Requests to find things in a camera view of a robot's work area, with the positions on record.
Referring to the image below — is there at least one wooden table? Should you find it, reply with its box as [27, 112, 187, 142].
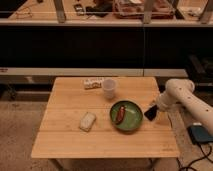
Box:
[30, 76, 181, 171]

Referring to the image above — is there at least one black floor cable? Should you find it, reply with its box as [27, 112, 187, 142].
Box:
[175, 141, 213, 171]

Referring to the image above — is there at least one blue power box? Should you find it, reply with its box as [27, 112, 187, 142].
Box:
[187, 124, 213, 144]

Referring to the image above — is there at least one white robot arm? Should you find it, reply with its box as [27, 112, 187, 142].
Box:
[156, 79, 213, 135]

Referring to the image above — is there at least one clear plastic storage bin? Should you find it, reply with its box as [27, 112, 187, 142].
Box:
[113, 0, 175, 19]

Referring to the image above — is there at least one white patterned box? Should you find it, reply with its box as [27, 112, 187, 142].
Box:
[84, 77, 104, 89]

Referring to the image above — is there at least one translucent plastic cup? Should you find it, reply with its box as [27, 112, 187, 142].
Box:
[102, 78, 116, 99]

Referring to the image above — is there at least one black phone on shelf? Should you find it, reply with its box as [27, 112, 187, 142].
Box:
[74, 4, 85, 16]

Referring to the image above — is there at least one black eraser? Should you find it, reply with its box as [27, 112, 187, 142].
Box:
[144, 105, 158, 121]

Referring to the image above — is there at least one brown sausage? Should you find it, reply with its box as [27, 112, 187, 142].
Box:
[116, 105, 125, 125]

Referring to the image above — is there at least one green plate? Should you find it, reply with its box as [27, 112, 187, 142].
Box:
[109, 100, 143, 132]

